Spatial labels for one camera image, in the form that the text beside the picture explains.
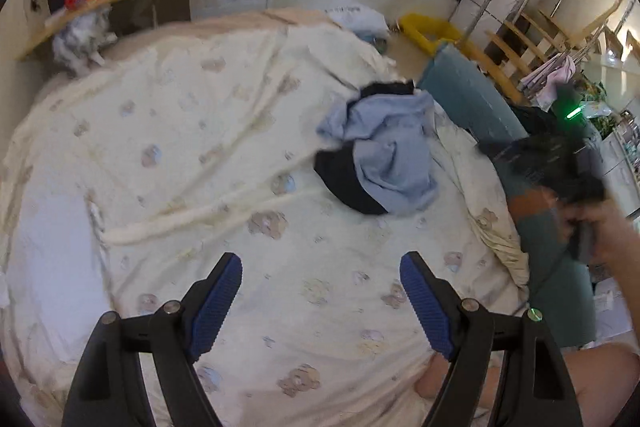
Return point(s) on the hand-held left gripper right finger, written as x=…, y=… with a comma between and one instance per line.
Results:
x=425, y=307

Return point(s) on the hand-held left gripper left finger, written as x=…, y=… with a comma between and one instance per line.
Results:
x=217, y=307

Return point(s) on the black garment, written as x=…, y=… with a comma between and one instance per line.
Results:
x=340, y=177

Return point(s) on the blue-grey shirt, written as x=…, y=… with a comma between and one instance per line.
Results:
x=390, y=147

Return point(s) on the white printed T-shirt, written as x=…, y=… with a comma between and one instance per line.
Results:
x=50, y=272

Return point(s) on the pink hanging clothes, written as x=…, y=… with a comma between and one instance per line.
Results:
x=555, y=77

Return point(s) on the person's right hand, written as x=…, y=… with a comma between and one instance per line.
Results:
x=617, y=237

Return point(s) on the black jacket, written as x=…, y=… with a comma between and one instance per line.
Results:
x=537, y=122

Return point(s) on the person's foot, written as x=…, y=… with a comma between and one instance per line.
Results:
x=432, y=377

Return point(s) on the wooden drying rack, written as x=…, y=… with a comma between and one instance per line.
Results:
x=530, y=52

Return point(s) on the cream bear print duvet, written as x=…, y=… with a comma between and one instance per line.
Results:
x=175, y=132

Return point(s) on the yellow plastic bin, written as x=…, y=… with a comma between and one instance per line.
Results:
x=425, y=27

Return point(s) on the white printed bag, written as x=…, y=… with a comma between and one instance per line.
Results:
x=357, y=17

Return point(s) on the beige bed sheet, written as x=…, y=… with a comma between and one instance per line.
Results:
x=225, y=24

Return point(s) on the grey tabby cat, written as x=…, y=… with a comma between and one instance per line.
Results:
x=80, y=39

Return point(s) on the teal padded bed frame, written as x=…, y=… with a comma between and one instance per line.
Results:
x=465, y=97

